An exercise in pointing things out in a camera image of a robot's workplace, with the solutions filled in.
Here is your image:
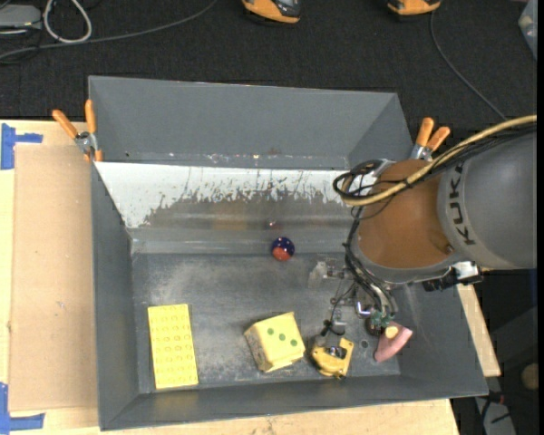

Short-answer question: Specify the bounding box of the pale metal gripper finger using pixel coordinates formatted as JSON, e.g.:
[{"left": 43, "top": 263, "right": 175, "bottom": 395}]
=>
[
  {"left": 307, "top": 261, "right": 346, "bottom": 290},
  {"left": 321, "top": 317, "right": 349, "bottom": 337}
]

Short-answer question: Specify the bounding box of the blue and red ball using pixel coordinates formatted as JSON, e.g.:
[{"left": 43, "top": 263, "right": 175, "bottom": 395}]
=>
[{"left": 270, "top": 236, "right": 296, "bottom": 262}]

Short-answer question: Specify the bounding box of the pink wedge-shaped toy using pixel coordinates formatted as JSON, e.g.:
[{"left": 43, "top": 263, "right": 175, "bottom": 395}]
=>
[{"left": 373, "top": 324, "right": 414, "bottom": 363}]

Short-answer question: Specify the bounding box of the yellow cube with green dots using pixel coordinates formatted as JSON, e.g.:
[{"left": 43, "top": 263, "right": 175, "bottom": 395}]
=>
[{"left": 243, "top": 311, "right": 306, "bottom": 373}]

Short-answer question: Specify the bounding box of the grey metal bin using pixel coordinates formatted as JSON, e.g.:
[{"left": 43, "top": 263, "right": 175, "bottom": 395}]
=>
[{"left": 88, "top": 75, "right": 491, "bottom": 431}]

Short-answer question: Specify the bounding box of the yellow studded flat block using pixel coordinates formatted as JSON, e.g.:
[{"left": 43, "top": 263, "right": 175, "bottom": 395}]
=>
[{"left": 147, "top": 303, "right": 200, "bottom": 391}]

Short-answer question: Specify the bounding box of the brown cardboard board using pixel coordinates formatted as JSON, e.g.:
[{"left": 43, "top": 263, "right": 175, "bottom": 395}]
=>
[{"left": 7, "top": 144, "right": 102, "bottom": 412}]

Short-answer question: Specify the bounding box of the black cylinder on white bracket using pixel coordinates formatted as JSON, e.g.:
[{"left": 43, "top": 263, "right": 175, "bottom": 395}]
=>
[{"left": 422, "top": 260, "right": 485, "bottom": 293}]

